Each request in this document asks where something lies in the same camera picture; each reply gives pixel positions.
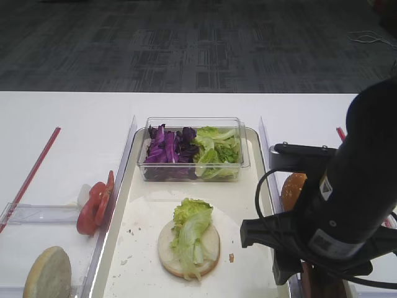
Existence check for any rear tomato slice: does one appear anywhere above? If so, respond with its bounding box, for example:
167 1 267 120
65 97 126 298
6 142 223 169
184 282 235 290
94 170 115 226

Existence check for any clear tomato holder rail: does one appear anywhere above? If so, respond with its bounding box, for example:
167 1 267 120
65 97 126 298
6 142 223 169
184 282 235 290
1 203 80 225

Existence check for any tomato slice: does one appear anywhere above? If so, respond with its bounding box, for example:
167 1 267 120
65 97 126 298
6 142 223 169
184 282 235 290
94 170 115 226
76 182 105 236

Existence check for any cream metal serving tray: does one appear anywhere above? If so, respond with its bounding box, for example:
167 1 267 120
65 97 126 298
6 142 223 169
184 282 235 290
102 129 290 297

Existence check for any meat patty slice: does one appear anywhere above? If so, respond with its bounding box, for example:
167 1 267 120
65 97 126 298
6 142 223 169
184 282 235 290
301 262 347 298

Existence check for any upright bun half left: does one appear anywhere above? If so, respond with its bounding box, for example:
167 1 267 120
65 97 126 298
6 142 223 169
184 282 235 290
23 246 71 297

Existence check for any front sesame bun top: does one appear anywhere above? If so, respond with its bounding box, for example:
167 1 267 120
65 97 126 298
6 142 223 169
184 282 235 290
281 173 307 212

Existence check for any right red strip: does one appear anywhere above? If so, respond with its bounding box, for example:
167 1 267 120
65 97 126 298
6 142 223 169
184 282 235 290
336 127 346 142

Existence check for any left red strip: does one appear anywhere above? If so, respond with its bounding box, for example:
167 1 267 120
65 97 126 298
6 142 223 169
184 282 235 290
1 127 61 232

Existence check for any bottom bun on tray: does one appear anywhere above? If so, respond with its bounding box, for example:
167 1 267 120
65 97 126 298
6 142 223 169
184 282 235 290
158 220 221 278

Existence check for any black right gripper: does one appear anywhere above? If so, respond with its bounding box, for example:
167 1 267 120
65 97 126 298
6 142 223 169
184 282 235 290
240 212 396 286

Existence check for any lettuce leaf on bun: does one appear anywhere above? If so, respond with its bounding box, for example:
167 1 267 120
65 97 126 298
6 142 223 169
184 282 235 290
170 197 219 280

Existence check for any clear plastic salad container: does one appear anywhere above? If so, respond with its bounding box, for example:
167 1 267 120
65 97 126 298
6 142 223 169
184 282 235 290
136 117 251 181

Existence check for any front tomato slice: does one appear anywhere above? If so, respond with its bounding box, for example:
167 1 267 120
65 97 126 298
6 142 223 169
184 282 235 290
76 182 105 236

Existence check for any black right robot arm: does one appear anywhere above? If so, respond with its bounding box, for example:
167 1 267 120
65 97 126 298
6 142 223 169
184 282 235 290
240 78 396 289

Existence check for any shredded green lettuce pile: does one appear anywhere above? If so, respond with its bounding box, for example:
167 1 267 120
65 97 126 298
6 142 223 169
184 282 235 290
192 126 241 181

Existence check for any left clear acrylic divider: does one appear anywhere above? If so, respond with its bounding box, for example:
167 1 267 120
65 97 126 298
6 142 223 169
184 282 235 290
76 116 137 297

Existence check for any clear acrylic divider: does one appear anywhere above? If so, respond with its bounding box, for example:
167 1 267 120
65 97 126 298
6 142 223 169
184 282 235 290
76 116 137 297
259 117 302 297

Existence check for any shredded purple cabbage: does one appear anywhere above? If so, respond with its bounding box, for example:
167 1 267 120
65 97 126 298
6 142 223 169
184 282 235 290
145 124 199 163

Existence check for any red strip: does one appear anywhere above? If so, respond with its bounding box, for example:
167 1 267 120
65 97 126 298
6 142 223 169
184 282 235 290
1 127 61 232
336 127 346 142

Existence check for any right clear acrylic divider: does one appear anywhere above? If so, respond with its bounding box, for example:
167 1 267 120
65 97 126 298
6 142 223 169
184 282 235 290
259 117 302 297

